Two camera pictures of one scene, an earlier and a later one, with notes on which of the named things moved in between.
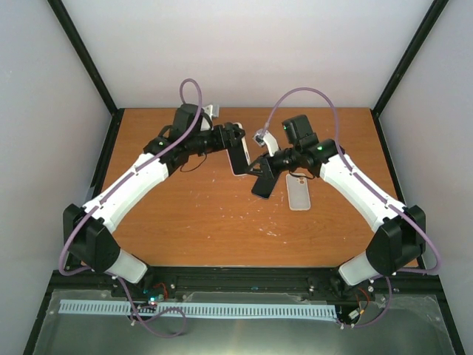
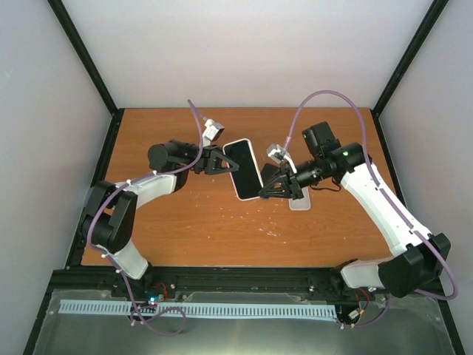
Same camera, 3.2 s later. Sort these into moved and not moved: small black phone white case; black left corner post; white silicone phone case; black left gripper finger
Moved: small black phone white case; black left gripper finger
Not moved: white silicone phone case; black left corner post
